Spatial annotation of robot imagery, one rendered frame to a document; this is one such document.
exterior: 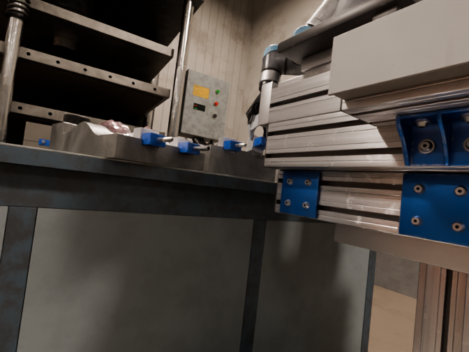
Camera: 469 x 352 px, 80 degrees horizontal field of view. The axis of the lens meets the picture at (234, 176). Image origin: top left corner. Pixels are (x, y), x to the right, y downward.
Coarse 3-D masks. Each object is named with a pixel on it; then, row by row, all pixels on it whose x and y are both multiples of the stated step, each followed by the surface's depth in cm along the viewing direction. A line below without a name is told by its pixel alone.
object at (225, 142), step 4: (220, 140) 90; (224, 140) 89; (228, 140) 86; (232, 140) 86; (236, 140) 91; (220, 144) 90; (224, 144) 88; (228, 144) 86; (232, 144) 86; (236, 144) 85; (240, 144) 83; (244, 144) 81; (224, 148) 88; (228, 148) 86; (232, 148) 86; (236, 148) 86; (240, 148) 87; (232, 152) 90
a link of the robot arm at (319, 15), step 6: (330, 0) 84; (336, 0) 84; (324, 6) 85; (330, 6) 84; (318, 12) 85; (324, 12) 84; (330, 12) 84; (312, 18) 86; (318, 18) 84; (324, 18) 84; (306, 24) 86; (312, 24) 85; (300, 30) 83
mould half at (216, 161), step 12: (216, 156) 87; (228, 156) 89; (240, 156) 91; (264, 156) 96; (204, 168) 87; (216, 168) 87; (228, 168) 89; (240, 168) 91; (252, 168) 93; (264, 168) 96
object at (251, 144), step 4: (256, 136) 96; (248, 140) 97; (252, 140) 95; (256, 140) 94; (260, 140) 91; (264, 140) 92; (248, 144) 96; (252, 144) 95; (256, 144) 93; (260, 144) 91; (264, 144) 92; (248, 148) 96; (252, 148) 94; (256, 148) 95; (260, 148) 95; (264, 148) 94; (256, 152) 96; (260, 152) 96
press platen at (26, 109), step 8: (16, 104) 126; (24, 104) 127; (16, 112) 126; (24, 112) 127; (32, 112) 129; (40, 112) 130; (48, 112) 132; (56, 112) 133; (64, 112) 135; (56, 120) 134; (96, 120) 142; (104, 120) 144
